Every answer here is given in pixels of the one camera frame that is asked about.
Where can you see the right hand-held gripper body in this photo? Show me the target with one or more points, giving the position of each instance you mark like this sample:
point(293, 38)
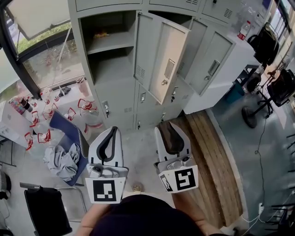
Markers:
point(184, 178)

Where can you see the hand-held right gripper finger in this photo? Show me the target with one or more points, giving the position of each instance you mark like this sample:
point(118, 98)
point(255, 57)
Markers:
point(187, 147)
point(159, 147)

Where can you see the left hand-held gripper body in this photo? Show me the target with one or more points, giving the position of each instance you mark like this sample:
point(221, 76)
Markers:
point(104, 191)

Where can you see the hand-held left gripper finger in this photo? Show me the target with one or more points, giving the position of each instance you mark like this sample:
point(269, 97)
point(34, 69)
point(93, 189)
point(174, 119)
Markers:
point(94, 149)
point(118, 154)

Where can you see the grey locker door with latch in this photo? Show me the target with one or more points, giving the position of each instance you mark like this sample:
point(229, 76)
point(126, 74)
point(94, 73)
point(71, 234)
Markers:
point(159, 57)

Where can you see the person's left forearm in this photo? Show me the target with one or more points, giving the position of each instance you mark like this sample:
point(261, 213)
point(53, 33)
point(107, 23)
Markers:
point(92, 219)

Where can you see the person's right forearm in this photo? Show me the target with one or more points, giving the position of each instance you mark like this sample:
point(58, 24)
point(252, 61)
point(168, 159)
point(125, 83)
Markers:
point(191, 207)

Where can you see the grey metal locker cabinet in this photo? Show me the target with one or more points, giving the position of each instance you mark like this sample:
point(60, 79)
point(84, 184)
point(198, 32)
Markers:
point(110, 76)

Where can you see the yellow item on locker shelf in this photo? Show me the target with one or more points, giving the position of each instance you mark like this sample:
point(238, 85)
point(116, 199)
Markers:
point(100, 35)

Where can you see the blue folding chair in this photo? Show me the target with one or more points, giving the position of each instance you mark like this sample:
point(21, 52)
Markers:
point(69, 138)

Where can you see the wooden plank pallet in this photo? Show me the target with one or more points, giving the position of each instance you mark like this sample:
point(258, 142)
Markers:
point(214, 161)

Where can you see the person's shoe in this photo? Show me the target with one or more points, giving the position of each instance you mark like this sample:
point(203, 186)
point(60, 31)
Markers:
point(137, 187)

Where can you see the grey cloth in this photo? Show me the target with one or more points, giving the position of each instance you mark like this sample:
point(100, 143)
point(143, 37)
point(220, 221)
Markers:
point(62, 161)

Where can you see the person's dark clothed torso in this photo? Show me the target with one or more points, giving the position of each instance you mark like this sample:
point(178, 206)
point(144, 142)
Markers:
point(143, 219)

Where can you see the pink bottle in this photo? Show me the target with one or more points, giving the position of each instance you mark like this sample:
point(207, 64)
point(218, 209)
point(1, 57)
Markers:
point(83, 87)

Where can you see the black cloth item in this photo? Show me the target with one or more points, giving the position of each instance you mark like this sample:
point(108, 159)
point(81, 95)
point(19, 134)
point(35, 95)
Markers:
point(64, 91)

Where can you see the blue waste bin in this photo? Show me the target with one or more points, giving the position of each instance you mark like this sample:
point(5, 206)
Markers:
point(235, 92)

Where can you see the black floor fan stand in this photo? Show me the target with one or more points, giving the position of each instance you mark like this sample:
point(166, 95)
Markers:
point(255, 110)

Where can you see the white power strip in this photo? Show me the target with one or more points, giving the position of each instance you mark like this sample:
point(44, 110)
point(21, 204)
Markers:
point(261, 208)

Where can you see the clear bottle with red label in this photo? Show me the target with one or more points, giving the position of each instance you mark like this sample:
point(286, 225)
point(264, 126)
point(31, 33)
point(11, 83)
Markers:
point(243, 31)

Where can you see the black seat chair metal frame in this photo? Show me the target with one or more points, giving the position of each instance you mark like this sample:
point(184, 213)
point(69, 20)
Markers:
point(46, 209)

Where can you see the black window frame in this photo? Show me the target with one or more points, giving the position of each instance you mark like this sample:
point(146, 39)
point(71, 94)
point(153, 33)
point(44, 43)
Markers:
point(20, 57)

